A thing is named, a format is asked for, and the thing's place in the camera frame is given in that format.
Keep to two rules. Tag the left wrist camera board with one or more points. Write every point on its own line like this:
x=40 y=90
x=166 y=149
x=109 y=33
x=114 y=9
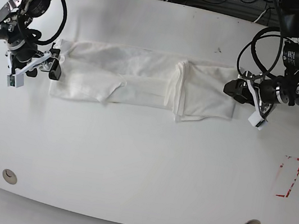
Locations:
x=257 y=121

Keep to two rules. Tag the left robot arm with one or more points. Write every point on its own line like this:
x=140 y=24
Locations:
x=288 y=51

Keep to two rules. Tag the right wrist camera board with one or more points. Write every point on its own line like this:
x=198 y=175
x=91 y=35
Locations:
x=15 y=80

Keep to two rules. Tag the red tape rectangle marking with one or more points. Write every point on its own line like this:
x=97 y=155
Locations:
x=286 y=177

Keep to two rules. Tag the left table cable grommet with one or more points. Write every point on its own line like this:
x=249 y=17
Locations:
x=9 y=176

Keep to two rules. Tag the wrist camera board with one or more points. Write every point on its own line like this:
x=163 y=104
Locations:
x=15 y=80
x=257 y=121

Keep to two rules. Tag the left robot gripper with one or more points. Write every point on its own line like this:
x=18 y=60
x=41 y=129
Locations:
x=264 y=96

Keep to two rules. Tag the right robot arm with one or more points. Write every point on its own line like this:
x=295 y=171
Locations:
x=23 y=43

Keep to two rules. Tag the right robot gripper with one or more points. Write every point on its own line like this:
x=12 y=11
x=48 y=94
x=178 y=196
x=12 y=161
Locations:
x=27 y=61

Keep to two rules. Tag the white printed T-shirt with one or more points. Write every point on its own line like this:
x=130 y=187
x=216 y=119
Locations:
x=108 y=73

